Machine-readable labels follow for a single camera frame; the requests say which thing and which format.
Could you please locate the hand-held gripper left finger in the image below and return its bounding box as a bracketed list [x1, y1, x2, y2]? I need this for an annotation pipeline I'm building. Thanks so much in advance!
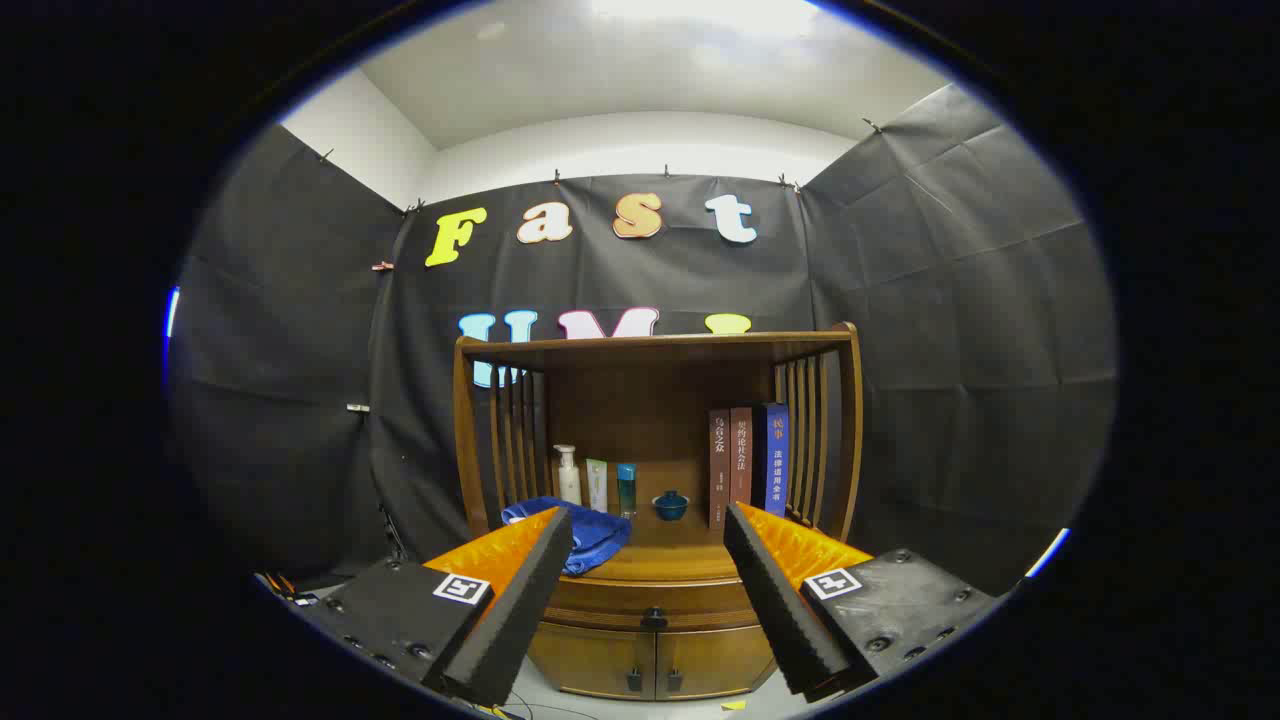
[298, 506, 575, 708]

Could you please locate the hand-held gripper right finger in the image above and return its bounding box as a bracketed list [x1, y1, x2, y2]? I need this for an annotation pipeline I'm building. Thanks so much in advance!
[722, 501, 1001, 701]

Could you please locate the wooden cabinet drawer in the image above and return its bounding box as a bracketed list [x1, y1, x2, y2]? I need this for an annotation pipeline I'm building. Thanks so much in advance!
[540, 575, 766, 633]

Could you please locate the wooden cabinet door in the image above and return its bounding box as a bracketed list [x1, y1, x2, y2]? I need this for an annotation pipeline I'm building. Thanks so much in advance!
[655, 622, 778, 698]
[528, 622, 658, 701]

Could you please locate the wooden countertop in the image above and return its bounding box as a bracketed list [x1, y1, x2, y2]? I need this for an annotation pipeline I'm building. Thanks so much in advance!
[540, 500, 761, 583]

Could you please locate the wooden cabinet with slatted shelf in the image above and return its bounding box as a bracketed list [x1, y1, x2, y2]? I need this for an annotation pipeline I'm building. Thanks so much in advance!
[452, 322, 863, 701]

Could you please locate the blue folded towel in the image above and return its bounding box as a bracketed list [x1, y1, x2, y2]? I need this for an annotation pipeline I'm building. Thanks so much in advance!
[500, 496, 633, 577]

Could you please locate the white pump bottle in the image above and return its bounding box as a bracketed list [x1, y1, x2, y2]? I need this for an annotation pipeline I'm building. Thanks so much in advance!
[553, 444, 583, 507]

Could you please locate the blue book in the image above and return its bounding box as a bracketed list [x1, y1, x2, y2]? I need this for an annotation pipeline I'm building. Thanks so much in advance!
[750, 402, 791, 518]

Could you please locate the dark brown book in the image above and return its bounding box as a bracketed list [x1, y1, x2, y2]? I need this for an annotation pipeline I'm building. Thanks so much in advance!
[708, 408, 733, 531]

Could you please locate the reddish brown book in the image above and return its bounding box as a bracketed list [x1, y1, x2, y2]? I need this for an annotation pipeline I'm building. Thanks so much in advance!
[728, 406, 754, 511]

